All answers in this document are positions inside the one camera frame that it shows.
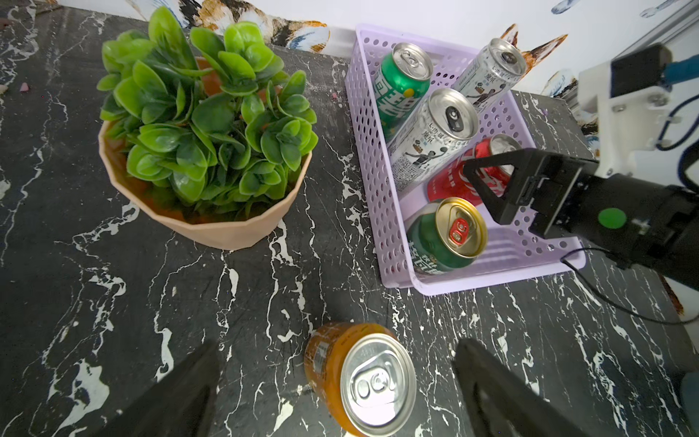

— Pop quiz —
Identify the white energy drink can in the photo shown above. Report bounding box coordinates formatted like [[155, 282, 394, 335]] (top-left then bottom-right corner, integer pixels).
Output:
[[389, 88, 480, 195]]

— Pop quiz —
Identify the red cola can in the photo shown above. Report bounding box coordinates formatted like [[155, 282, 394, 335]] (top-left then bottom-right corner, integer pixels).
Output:
[[426, 134, 522, 206]]

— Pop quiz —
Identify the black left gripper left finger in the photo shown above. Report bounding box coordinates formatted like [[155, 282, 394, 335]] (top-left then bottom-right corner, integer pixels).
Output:
[[96, 340, 221, 436]]

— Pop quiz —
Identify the purple plastic basket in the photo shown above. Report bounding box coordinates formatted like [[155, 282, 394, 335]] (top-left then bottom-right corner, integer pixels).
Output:
[[346, 25, 586, 296]]

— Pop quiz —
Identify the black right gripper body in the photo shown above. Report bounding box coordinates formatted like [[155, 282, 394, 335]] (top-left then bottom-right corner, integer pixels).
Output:
[[530, 155, 698, 273]]

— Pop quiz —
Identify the potted green plant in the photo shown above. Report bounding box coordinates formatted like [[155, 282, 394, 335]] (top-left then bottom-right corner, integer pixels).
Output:
[[98, 7, 319, 251]]

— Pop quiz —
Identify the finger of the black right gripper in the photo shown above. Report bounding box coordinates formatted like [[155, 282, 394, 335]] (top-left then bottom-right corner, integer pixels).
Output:
[[462, 149, 546, 225]]

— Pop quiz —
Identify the orange soda can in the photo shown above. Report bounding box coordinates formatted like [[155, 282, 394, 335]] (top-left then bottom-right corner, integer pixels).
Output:
[[304, 322, 417, 436]]

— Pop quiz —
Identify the green soda can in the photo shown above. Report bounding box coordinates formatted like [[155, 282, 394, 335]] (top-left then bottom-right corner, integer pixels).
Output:
[[373, 42, 433, 144]]

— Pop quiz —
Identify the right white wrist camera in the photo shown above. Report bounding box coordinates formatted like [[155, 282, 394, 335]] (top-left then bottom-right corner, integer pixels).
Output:
[[577, 44, 698, 178]]

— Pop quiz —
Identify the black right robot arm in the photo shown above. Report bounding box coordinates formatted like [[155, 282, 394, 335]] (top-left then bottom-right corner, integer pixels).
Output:
[[462, 149, 698, 289]]

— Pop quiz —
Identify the green gold-top can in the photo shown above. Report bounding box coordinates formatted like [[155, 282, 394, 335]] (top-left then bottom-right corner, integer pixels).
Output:
[[404, 197, 489, 276]]

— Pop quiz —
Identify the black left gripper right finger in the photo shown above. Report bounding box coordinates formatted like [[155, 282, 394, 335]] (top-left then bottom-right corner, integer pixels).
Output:
[[453, 339, 584, 436]]

